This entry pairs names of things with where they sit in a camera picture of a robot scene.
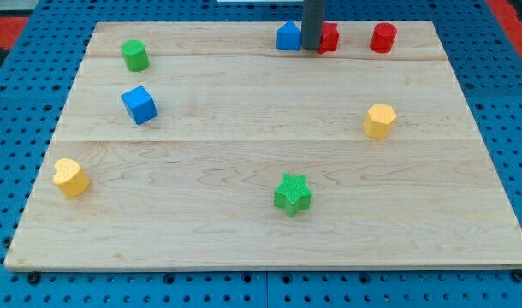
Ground green cylinder block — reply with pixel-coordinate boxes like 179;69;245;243
121;39;150;72

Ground red cylinder block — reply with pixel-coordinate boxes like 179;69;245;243
370;22;397;54

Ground yellow hexagon block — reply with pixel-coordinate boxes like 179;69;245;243
363;104;397;139

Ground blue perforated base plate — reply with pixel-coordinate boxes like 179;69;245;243
0;1;522;307

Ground yellow heart block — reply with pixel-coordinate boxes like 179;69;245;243
52;158;91;198

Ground blue triangle block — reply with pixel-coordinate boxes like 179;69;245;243
276;21;301;51

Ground green star block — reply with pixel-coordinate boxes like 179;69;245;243
273;173;312;217

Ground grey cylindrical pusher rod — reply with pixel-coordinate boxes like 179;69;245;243
301;0;326;50

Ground blue cube block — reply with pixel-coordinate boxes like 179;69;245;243
121;86;158;125

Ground wooden board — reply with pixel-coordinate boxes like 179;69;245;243
4;21;522;272

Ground red star block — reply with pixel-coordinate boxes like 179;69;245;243
317;21;340;54

